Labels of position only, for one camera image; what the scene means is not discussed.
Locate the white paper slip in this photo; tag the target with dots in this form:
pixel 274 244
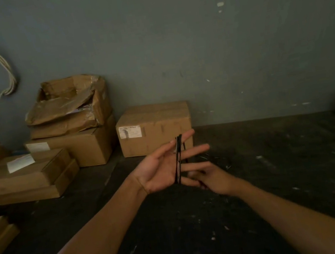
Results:
pixel 20 163

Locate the person's left hand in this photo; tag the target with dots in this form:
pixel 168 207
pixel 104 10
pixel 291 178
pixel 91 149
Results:
pixel 156 170

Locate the person's right forearm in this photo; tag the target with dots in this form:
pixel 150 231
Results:
pixel 305 224

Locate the sealed cardboard box white label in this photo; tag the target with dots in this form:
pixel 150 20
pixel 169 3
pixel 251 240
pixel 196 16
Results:
pixel 156 133

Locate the person's left forearm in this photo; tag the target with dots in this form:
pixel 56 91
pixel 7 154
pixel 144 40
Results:
pixel 87 242

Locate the torn open cardboard box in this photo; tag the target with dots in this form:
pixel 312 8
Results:
pixel 68 105

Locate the large cardboard box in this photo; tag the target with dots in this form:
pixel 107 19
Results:
pixel 86 146

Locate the person's right hand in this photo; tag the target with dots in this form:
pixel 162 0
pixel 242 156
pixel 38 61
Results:
pixel 220 180

